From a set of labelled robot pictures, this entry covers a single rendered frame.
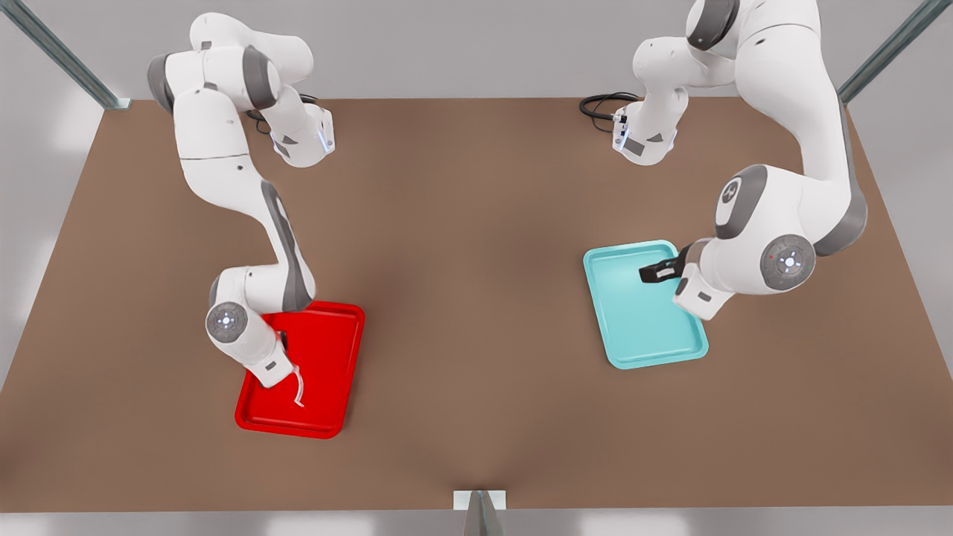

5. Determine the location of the silver frame post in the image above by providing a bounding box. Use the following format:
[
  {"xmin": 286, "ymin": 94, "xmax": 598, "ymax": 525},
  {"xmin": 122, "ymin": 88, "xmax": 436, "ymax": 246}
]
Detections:
[
  {"xmin": 0, "ymin": 0, "xmax": 132, "ymax": 112},
  {"xmin": 453, "ymin": 490, "xmax": 507, "ymax": 536},
  {"xmin": 837, "ymin": 0, "xmax": 953, "ymax": 106}
]

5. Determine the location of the cyan rectangular tray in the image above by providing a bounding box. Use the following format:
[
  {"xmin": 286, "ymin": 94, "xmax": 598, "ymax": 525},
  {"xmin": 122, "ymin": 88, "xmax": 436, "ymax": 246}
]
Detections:
[{"xmin": 583, "ymin": 240, "xmax": 710, "ymax": 370}]

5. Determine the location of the black cable loop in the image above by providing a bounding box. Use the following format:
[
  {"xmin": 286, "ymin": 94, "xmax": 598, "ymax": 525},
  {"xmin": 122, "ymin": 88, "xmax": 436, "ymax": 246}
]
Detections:
[
  {"xmin": 245, "ymin": 92, "xmax": 321, "ymax": 137},
  {"xmin": 579, "ymin": 92, "xmax": 643, "ymax": 135}
]

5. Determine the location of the red rectangular tray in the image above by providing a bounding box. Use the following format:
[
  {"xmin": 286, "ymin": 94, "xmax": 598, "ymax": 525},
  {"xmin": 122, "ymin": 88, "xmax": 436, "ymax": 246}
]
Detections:
[{"xmin": 235, "ymin": 300, "xmax": 366, "ymax": 440}]

